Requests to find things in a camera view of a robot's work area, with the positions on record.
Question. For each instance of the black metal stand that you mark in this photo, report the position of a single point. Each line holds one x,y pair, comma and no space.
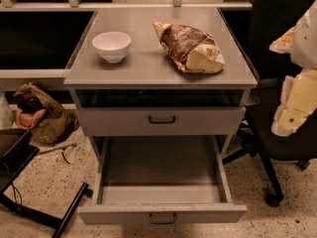
16,152

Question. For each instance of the grey drawer cabinet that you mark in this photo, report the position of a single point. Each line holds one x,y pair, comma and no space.
147,67

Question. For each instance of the white ceramic bowl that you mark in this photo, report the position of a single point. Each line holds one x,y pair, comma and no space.
112,46

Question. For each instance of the grey top drawer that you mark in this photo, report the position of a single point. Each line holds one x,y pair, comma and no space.
160,121

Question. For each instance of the brown cloth bag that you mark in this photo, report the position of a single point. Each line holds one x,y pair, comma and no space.
42,115

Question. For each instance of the black office chair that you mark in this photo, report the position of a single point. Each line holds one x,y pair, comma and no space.
255,29

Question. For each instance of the brown chip bag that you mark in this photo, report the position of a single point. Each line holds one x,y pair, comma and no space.
191,50

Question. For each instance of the grey drawer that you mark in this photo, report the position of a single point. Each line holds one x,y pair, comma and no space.
160,121
161,180

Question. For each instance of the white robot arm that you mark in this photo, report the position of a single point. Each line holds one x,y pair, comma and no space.
304,41

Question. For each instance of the grey metal rod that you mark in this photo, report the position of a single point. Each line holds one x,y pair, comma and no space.
63,147

